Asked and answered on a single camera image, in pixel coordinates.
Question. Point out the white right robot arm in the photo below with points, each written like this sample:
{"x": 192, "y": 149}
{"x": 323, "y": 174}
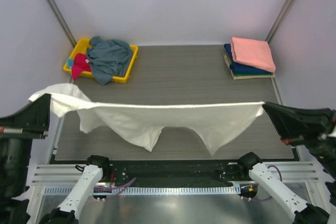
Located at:
{"x": 298, "y": 210}

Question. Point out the grey blue t shirt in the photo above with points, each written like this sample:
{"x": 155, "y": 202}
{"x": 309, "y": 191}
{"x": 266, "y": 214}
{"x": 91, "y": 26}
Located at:
{"x": 108, "y": 58}

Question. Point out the folded navy blue t shirt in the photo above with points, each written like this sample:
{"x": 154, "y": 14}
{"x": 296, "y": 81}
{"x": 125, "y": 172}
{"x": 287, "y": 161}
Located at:
{"x": 240, "y": 68}

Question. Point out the yellow plastic bin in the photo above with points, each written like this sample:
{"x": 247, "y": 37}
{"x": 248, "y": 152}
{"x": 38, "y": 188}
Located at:
{"x": 81, "y": 48}

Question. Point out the right aluminium corner post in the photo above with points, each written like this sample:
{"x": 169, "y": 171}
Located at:
{"x": 279, "y": 19}

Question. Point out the cream white t shirt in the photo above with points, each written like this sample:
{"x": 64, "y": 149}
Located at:
{"x": 141, "y": 125}

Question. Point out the folded pink t shirt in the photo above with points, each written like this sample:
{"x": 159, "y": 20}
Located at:
{"x": 253, "y": 53}

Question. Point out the magenta red t shirt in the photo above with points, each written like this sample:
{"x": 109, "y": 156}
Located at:
{"x": 80, "y": 64}

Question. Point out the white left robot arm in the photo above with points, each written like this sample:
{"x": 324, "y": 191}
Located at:
{"x": 15, "y": 157}

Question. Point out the light blue cloth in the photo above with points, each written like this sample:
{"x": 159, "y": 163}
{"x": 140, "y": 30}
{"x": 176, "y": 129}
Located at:
{"x": 70, "y": 63}

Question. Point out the aluminium corner post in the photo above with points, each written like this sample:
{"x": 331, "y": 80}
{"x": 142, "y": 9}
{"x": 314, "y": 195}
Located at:
{"x": 62, "y": 22}
{"x": 279, "y": 19}

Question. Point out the white slotted cable duct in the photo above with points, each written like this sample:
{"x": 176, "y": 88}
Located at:
{"x": 137, "y": 191}

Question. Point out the left aluminium corner post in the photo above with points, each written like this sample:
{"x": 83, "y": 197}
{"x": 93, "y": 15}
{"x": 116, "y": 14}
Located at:
{"x": 62, "y": 22}

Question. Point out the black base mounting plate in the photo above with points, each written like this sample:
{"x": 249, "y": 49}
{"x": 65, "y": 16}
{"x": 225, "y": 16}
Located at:
{"x": 178, "y": 173}

